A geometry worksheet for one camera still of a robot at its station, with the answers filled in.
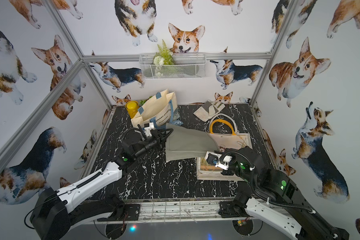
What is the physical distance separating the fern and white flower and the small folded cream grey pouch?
426mm

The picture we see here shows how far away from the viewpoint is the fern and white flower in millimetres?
814

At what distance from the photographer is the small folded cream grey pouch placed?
3.80ft
